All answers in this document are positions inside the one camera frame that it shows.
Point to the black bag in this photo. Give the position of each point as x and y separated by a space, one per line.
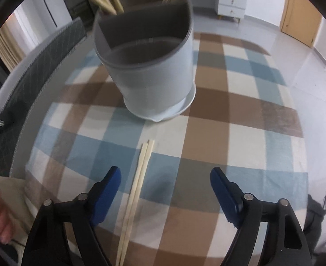
315 213

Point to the beige curtain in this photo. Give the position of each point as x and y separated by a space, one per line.
8 47

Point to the white drawer cabinet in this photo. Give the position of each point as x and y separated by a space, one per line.
232 0

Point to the dark cabinet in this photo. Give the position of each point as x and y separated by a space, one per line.
74 0

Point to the checked tablecloth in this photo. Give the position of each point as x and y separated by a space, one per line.
248 144

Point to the white utensil holder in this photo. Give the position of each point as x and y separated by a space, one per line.
157 83

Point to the wooden door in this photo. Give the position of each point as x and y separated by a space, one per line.
301 16

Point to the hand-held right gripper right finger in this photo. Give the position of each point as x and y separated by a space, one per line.
224 194

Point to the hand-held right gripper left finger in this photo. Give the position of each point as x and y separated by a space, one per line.
107 194

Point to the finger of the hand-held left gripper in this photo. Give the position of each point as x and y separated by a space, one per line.
5 117

